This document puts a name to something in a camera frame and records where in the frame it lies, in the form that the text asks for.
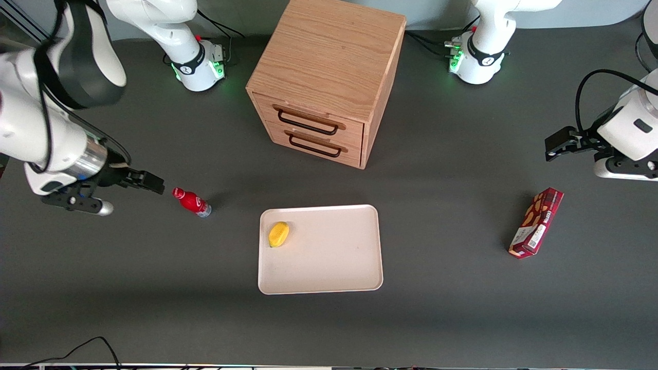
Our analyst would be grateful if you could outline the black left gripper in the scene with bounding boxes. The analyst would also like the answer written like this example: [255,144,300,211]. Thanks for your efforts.
[545,124,616,162]

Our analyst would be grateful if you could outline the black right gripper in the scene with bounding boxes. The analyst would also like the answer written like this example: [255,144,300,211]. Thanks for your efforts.
[95,153,166,195]

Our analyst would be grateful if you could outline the small red coke bottle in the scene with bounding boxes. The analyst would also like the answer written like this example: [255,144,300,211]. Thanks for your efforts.
[172,187,212,218]

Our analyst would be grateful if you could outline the beige plastic tray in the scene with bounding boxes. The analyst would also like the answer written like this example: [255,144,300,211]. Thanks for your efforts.
[258,205,384,295]

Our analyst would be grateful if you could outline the red snack box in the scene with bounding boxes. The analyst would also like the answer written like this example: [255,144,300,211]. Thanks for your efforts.
[508,187,565,260]

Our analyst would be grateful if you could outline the yellow lemon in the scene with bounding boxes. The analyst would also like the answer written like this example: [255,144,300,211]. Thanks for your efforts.
[268,221,290,248]

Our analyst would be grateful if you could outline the wooden drawer front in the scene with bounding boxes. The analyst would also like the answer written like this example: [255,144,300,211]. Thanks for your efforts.
[264,120,364,168]
[252,92,365,149]

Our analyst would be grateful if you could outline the wooden drawer cabinet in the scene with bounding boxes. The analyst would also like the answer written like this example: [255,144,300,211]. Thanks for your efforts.
[246,0,407,170]

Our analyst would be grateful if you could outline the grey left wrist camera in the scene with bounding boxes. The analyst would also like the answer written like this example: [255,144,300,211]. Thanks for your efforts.
[593,153,658,182]

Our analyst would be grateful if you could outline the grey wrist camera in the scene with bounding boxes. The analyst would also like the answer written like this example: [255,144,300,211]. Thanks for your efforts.
[41,186,114,217]
[593,153,658,182]

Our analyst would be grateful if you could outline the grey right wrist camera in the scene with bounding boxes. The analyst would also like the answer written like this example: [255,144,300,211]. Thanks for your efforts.
[41,186,114,217]

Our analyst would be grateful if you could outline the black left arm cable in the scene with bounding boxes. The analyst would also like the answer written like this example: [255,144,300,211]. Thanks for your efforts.
[575,69,658,136]

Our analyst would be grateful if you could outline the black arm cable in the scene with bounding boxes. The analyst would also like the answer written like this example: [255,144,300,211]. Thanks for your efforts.
[575,69,658,136]
[28,0,132,173]

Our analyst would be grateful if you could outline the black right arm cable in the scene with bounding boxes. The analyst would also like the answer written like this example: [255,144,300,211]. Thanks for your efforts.
[28,0,132,173]

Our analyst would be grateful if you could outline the black looped cable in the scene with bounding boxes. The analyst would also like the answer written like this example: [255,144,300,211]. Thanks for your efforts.
[635,30,658,73]

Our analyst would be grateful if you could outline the black cable at table edge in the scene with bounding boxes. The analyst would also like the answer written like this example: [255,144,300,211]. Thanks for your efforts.
[20,336,122,370]

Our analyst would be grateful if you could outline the black metal drawer handle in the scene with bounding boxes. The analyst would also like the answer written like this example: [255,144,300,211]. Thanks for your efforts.
[289,134,343,158]
[277,109,340,136]

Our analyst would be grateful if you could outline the black left base cables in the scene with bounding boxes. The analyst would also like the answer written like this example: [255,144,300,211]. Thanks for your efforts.
[405,15,481,58]

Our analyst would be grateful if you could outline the black base cables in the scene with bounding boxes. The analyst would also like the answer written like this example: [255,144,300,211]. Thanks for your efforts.
[405,15,481,58]
[195,9,246,65]

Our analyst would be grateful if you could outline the black right base cables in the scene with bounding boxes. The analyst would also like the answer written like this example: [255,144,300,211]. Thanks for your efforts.
[195,9,246,65]

